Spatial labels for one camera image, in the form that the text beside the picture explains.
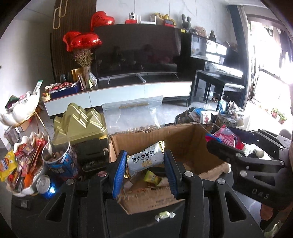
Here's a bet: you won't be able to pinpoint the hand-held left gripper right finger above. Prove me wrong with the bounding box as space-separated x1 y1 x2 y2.
164 150 257 238

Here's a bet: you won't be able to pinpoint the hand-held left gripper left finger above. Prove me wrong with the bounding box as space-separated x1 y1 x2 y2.
38 150 128 238

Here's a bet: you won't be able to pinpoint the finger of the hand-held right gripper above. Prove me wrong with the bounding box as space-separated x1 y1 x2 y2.
230 127 291 159
206 139 287 184

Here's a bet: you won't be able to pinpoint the pink red snack packet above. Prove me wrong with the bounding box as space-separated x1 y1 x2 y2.
205 125 245 150

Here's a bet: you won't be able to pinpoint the yellow green snack packet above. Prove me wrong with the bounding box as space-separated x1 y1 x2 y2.
144 170 162 187

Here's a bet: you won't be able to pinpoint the long white candy bag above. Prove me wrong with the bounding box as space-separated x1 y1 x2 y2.
127 142 166 177

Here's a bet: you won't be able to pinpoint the brown cardboard box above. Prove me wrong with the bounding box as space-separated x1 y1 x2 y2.
109 122 231 215

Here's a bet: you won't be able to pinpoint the patterned bowl of snacks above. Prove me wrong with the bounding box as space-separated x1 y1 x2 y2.
216 101 244 129

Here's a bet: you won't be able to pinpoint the dark bowl of snacks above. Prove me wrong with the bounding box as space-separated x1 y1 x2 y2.
175 107 217 133

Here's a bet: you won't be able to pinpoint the blue tray of red snacks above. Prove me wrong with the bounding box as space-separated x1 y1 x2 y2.
49 82 81 99

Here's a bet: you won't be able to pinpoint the person's right hand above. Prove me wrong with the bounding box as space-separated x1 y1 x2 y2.
260 204 293 226

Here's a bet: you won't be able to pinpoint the white plush toy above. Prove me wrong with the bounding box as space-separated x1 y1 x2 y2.
223 146 266 173

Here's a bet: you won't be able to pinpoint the potted plants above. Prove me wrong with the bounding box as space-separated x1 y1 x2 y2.
270 108 288 125

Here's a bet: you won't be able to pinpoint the black gift box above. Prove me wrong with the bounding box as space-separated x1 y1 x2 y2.
77 137 110 174

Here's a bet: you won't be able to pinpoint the pale green wrapped candy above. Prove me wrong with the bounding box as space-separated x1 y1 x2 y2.
154 212 176 221

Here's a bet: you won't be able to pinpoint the piano bench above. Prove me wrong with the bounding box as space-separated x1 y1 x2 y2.
221 83 245 103

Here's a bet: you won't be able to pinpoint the clear snack canister blue label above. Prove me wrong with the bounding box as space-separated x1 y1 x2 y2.
41 140 79 180

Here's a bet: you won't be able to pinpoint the clear zip plastic bag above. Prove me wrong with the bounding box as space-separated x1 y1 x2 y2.
102 96 163 135

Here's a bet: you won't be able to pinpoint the gold mountain-shaped box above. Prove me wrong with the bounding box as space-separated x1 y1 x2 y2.
53 103 108 145

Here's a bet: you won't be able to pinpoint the blue drink can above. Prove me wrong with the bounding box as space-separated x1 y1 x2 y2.
36 174 56 200

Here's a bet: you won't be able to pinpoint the dark cloth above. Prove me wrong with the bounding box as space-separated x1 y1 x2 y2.
223 41 245 74

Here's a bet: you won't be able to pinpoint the white television cabinet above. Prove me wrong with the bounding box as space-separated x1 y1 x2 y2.
43 80 193 116

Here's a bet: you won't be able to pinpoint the black upright piano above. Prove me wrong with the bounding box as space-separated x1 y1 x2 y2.
180 32 246 107

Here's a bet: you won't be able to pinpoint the dark curtain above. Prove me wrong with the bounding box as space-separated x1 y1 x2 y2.
225 6 252 108

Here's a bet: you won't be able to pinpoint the pile of red snack packets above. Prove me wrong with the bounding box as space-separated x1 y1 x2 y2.
9 135 47 190

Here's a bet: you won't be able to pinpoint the white shell bowl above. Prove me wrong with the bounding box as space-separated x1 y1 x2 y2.
6 131 49 198
0 90 41 126

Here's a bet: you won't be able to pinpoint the small black tag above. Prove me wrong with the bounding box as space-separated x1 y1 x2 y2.
15 199 31 210

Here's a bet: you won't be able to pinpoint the glass vase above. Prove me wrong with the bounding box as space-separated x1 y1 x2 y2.
81 66 93 88

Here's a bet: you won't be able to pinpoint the small brown carton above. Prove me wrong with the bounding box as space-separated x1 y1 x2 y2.
14 107 44 133

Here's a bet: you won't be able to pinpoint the gold paper packages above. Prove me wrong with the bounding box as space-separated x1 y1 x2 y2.
71 68 83 83

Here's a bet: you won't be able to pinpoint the grey plastic container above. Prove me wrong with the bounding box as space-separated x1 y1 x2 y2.
3 126 20 146

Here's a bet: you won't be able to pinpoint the brown plush toy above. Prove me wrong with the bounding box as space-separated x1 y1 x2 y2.
193 26 207 37

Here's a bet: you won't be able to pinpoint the dried flower bouquet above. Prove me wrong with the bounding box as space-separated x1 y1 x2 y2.
73 49 94 68

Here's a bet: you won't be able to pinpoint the black television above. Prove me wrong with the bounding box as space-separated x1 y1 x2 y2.
94 24 181 84

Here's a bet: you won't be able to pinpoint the dark snack packet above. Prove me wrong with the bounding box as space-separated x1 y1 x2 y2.
6 96 21 108

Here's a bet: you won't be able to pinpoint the grey rabbit figurine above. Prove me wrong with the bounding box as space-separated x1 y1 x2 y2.
181 14 192 32

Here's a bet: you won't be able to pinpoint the red heart balloon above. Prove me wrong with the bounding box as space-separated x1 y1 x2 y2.
90 11 115 31
63 31 103 53

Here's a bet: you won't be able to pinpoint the gold telephone ornament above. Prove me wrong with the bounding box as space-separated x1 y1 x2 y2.
151 12 177 24

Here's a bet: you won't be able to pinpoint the white router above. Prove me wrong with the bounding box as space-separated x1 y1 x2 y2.
138 16 157 24

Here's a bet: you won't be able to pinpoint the white security camera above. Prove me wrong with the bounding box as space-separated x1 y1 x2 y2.
125 12 138 24

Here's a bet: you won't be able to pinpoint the gold paperclip wall ornament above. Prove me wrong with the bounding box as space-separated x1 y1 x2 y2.
53 0 68 30

